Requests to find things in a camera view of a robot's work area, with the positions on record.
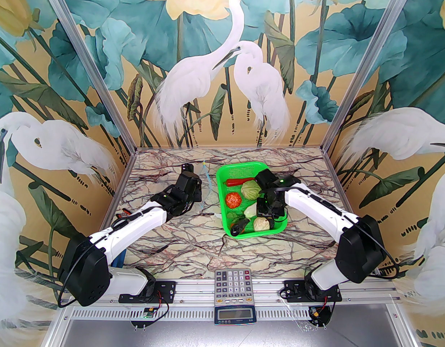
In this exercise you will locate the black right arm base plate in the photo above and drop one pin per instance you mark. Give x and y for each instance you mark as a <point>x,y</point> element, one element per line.
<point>336,295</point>

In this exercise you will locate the grey desk calculator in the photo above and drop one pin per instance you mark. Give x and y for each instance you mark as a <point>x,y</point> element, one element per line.
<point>232,284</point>

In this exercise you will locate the aluminium frame rail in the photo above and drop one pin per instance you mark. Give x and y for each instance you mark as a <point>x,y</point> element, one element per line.
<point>197,287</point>

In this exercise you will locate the perforated metal panel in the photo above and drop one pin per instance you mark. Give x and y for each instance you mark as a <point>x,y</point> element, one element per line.
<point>99,313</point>

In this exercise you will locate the red-orange toy tomato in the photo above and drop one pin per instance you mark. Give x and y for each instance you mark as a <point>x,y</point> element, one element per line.
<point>233,200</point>

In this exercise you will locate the green plastic mesh tray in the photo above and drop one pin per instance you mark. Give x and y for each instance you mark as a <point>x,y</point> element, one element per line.
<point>240,170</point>

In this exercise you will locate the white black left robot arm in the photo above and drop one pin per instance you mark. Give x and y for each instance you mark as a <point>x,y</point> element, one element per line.
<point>135,222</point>

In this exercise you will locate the small green circuit board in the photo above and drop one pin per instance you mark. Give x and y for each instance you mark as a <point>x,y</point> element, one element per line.
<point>148,313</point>

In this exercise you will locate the red toy chili pepper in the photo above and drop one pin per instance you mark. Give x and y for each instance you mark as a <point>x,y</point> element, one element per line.
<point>236,182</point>

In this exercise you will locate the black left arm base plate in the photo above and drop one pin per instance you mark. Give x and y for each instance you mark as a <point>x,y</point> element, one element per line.
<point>168,288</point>

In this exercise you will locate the dark purple toy eggplant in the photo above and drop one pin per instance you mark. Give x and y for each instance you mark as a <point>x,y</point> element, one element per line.
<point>239,227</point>

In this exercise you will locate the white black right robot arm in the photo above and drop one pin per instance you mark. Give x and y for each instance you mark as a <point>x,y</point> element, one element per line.
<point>316,208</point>

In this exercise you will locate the aluminium frame post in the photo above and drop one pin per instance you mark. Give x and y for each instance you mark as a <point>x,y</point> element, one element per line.
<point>89,63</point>
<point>365,63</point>

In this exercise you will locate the green toy cabbage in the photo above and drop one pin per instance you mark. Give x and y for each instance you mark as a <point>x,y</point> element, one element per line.
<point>250,191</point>

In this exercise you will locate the black bracket with yellow connector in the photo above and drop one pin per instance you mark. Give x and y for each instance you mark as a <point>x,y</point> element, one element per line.
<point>318,315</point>

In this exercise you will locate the clear zip-top bag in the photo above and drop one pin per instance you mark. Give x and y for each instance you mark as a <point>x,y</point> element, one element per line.
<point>211,201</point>

